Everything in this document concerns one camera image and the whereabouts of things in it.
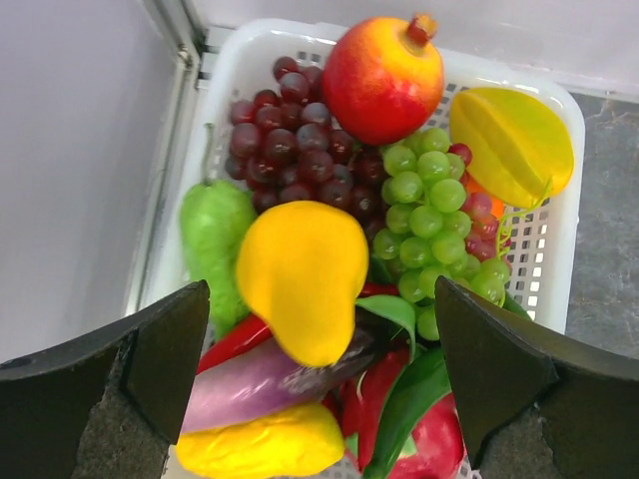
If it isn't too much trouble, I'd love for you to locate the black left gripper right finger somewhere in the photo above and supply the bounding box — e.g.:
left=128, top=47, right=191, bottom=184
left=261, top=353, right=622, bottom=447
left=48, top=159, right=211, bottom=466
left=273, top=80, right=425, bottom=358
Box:
left=435, top=277, right=638, bottom=478

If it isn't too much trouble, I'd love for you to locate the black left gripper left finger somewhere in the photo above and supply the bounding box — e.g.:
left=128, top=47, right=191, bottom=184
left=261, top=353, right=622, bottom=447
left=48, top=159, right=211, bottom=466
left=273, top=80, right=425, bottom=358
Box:
left=1, top=281, right=209, bottom=478

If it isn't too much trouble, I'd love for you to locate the purple eggplant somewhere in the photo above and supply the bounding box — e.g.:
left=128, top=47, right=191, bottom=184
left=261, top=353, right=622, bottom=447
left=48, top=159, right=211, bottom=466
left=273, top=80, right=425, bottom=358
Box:
left=181, top=324, right=392, bottom=433

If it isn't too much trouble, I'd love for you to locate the green grape bunch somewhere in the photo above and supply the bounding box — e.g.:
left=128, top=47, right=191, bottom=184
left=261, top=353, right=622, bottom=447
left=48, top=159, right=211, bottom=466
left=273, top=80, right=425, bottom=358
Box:
left=372, top=128, right=511, bottom=341

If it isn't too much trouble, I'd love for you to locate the yellow mango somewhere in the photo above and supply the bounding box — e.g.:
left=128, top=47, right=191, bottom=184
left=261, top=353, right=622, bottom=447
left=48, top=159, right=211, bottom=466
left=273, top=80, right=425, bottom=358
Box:
left=176, top=402, right=345, bottom=478

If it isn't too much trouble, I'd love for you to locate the yellow pear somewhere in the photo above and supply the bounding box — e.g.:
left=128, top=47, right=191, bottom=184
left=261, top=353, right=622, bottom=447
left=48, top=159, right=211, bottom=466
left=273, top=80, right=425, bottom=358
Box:
left=236, top=201, right=368, bottom=367

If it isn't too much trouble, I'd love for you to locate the red apple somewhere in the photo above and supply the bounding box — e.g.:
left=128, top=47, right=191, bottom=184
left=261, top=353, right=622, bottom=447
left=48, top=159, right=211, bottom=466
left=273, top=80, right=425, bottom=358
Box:
left=348, top=348, right=468, bottom=479

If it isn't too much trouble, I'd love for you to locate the red grape bunch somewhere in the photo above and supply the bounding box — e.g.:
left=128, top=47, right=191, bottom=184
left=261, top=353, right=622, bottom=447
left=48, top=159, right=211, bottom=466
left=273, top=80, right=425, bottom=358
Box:
left=447, top=143, right=510, bottom=260

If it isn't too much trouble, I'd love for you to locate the red chili pepper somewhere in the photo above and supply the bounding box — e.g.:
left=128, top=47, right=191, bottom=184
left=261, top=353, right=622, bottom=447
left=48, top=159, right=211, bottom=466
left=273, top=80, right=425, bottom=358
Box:
left=195, top=282, right=400, bottom=375

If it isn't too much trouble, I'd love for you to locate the green bumpy pear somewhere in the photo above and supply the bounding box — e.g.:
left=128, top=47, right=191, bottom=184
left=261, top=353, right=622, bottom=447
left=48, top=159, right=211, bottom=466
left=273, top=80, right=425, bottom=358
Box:
left=179, top=124, right=259, bottom=340

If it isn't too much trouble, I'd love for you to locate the white plastic fruit basket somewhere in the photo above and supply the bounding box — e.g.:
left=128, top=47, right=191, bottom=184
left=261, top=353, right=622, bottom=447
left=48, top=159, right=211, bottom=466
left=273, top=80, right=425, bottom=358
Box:
left=143, top=19, right=585, bottom=456

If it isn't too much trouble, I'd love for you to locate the yellow starfruit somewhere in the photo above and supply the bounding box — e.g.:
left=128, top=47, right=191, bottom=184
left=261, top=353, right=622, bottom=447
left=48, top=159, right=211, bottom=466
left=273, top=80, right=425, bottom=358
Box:
left=449, top=87, right=575, bottom=209

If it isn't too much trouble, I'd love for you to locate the dark purple grape bunch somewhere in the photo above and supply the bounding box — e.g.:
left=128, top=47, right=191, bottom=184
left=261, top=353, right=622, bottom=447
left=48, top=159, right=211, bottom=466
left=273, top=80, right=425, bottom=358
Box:
left=225, top=56, right=388, bottom=238

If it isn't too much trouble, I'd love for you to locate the red pomegranate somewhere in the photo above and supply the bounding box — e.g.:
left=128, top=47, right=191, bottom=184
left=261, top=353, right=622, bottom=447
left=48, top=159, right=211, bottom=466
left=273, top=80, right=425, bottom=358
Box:
left=322, top=13, right=444, bottom=146

